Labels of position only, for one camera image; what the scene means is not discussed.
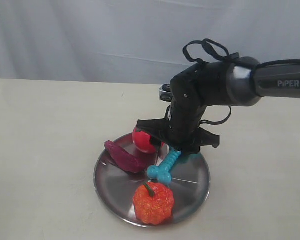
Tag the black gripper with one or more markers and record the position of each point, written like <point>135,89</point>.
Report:
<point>180,127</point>

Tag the turquoise toy bone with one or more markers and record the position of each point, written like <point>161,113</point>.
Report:
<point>162,172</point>

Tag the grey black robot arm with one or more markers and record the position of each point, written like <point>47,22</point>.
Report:
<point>240,83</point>

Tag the red apple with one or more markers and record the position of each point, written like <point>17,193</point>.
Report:
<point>142,142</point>

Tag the purple sweet potato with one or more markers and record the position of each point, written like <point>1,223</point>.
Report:
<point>124,160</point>

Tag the round stainless steel plate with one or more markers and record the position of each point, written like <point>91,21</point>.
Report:
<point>115,188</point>

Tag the orange pumpkin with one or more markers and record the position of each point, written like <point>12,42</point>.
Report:
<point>153,203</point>

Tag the white backdrop cloth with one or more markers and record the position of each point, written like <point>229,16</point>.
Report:
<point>136,41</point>

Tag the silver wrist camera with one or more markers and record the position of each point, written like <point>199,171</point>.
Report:
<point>165,93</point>

